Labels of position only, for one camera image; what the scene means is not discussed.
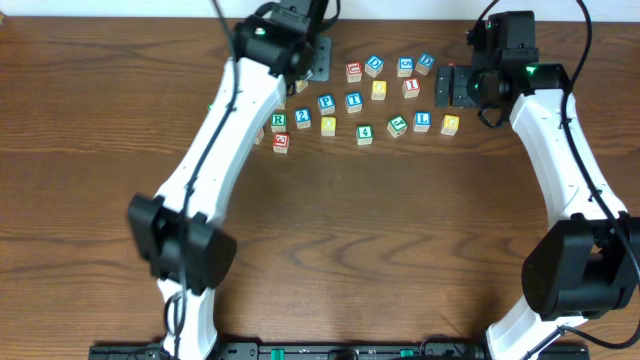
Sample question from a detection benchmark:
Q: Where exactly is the yellow G block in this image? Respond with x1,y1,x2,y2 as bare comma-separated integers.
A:
441,114,460,136

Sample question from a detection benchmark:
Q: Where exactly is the red I block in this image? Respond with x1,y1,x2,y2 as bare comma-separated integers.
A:
402,78,421,99

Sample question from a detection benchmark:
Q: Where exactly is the blue D block right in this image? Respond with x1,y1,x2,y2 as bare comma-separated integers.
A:
415,53,436,76

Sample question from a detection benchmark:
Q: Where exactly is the yellow C block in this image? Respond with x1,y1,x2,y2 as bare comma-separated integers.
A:
295,80,309,93

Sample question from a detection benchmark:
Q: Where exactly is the blue d block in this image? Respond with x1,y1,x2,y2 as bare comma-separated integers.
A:
415,53,436,76
364,55,384,78

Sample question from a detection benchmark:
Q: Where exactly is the green R block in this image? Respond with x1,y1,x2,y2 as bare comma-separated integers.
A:
270,113,287,133

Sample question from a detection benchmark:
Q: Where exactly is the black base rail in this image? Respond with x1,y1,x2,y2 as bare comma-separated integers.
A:
88,341,591,360

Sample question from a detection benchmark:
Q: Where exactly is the green 4 block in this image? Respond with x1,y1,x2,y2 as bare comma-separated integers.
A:
356,125,374,146

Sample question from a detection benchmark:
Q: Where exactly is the red 3 block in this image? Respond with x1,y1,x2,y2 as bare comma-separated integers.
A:
272,133,290,154

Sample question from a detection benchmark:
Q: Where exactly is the green J block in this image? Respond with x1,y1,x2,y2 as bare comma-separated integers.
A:
387,115,408,138

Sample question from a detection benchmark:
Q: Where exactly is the red u block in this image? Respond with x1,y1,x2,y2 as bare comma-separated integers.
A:
254,128,265,145
345,62,363,83

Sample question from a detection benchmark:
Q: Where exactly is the blue T block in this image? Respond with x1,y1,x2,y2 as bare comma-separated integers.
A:
345,92,363,113

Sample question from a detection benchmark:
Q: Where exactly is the blue S block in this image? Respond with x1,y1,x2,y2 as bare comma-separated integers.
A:
397,57,414,78

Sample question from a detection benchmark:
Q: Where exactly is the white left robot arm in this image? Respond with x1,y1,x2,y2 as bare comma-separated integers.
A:
127,0,337,359

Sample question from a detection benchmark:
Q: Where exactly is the blue 2 block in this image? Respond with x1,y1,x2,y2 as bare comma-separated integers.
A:
294,108,311,129

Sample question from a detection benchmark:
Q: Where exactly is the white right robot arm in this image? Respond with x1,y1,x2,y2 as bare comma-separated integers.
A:
435,9,639,359

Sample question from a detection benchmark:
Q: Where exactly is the blue P block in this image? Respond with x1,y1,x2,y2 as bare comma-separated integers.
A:
318,94,336,116

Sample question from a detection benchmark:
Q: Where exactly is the yellow o block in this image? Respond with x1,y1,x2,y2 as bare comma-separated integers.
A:
321,116,337,137
371,80,388,101

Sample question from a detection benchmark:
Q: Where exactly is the red U block left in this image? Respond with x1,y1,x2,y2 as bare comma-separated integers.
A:
254,128,265,145

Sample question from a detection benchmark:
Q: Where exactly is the blue L block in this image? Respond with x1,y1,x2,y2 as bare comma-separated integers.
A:
413,111,431,133

